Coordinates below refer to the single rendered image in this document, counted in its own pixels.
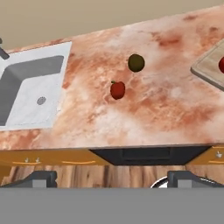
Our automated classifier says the dark grey sink tap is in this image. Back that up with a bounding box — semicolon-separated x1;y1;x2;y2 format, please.
0;38;11;60

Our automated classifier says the orange cupboard drawer front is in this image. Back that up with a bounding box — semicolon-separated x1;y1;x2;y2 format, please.
191;144;224;166
0;149;110;167

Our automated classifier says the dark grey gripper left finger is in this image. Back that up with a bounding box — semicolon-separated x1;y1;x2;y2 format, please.
4;170;58;189

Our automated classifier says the light wooden cutting board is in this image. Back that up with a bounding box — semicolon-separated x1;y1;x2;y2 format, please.
190;38;224;92

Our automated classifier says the red bell pepper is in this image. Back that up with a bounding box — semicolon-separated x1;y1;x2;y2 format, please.
109;80;126;101

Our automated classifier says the white kitchen sink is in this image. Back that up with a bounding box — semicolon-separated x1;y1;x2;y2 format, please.
0;41;73;131

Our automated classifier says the red tomato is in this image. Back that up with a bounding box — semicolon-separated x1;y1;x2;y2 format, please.
218;56;224;74

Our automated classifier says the brass drawer handle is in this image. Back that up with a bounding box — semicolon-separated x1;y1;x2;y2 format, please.
11;160;42;165
61;160;96;165

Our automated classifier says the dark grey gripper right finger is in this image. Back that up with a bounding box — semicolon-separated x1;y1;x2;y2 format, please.
166;170;221;189

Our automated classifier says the dark green avocado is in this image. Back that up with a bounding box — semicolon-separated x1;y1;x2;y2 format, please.
127;53;146;74

